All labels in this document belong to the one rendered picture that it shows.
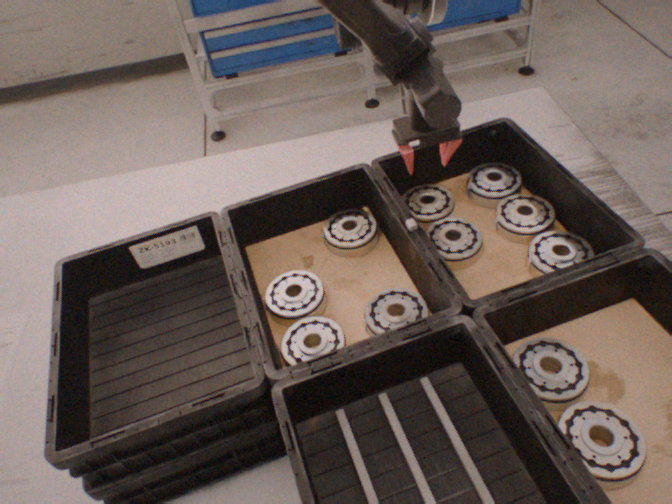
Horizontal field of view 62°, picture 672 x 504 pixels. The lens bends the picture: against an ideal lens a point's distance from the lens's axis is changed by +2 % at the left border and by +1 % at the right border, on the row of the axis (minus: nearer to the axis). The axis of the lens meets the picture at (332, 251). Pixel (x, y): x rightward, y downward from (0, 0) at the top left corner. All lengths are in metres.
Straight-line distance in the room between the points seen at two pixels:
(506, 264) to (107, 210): 1.02
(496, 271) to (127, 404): 0.65
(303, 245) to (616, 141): 1.94
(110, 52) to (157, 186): 2.32
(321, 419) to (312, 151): 0.86
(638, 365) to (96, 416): 0.82
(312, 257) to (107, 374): 0.41
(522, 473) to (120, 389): 0.62
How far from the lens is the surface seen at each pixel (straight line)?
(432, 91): 0.83
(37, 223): 1.64
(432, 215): 1.05
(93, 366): 1.04
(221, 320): 1.00
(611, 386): 0.90
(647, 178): 2.60
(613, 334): 0.95
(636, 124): 2.90
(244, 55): 2.82
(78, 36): 3.82
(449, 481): 0.80
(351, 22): 0.74
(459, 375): 0.87
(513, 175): 1.15
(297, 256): 1.05
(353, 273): 1.00
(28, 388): 1.27
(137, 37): 3.76
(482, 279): 0.99
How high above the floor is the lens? 1.58
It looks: 46 degrees down
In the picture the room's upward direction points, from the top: 11 degrees counter-clockwise
